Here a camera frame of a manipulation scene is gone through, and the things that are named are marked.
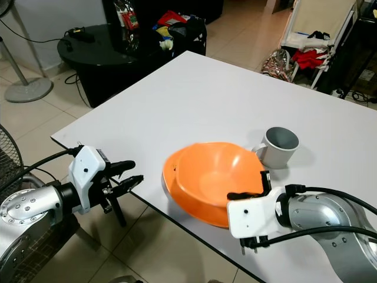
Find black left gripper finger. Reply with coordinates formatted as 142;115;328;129
113;175;145;197
108;159;137;176

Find orange bowl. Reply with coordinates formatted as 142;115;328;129
191;141;266;210

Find orange plate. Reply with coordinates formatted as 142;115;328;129
162;143;230;229

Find grey mug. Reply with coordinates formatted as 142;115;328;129
252;126;300;170

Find black round table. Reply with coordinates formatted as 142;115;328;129
58;24;207;108

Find patterned plastic bag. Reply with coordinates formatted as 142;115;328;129
261;49;292;76

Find grey standing fan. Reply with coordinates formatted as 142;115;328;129
0;0;54;104

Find red garment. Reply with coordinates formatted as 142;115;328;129
292;49;330;70

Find small black device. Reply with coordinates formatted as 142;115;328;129
67;28;95;42

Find white garment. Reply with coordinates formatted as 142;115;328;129
284;31;339;51

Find red clear snack bag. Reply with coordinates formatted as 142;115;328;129
115;0;141;31

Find dark cabinet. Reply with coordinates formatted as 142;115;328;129
315;7;377;98

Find black bag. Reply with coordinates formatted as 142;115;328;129
186;17;207;40

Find beige folding chair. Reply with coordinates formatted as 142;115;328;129
280;0;357;89

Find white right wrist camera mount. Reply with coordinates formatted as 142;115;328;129
227;187;283;239

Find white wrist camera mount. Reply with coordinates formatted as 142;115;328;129
227;187;283;239
68;144;110;214

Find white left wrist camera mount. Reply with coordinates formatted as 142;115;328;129
68;144;110;214

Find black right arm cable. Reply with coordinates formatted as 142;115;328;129
240;226;377;253

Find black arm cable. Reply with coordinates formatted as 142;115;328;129
0;147;82;195
240;226;377;253

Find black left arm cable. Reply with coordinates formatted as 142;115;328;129
0;147;82;195

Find dark wire fan grille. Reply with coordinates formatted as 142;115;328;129
0;124;24;195

